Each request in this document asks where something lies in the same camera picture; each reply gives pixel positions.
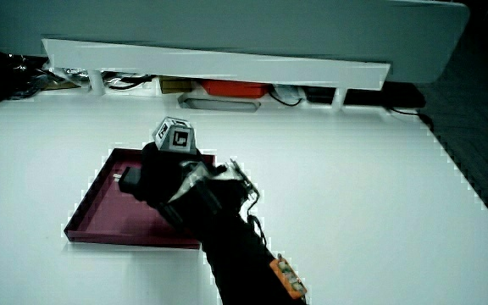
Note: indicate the black foil bag pile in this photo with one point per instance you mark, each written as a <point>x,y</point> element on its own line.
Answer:
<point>2,76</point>

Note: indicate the white raised shelf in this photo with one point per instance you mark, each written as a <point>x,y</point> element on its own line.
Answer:
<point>210,63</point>

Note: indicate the white crumpled bag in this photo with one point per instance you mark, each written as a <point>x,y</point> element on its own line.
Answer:
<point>287,93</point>

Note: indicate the maroon square plate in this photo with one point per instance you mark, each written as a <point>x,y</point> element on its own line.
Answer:
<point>112,212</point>

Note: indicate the grey flat tray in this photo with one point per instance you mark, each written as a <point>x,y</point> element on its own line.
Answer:
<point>218,104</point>

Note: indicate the orange box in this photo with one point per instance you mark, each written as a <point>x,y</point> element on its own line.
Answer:
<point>234,88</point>

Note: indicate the black charger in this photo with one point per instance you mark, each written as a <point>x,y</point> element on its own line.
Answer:
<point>128,178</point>

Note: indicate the white back panel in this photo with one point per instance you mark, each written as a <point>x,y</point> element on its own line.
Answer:
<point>235,25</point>

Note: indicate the brown cardboard box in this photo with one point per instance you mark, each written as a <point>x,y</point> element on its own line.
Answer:
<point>175,84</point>

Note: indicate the person's right hand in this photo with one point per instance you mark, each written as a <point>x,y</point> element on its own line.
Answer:
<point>172,182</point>

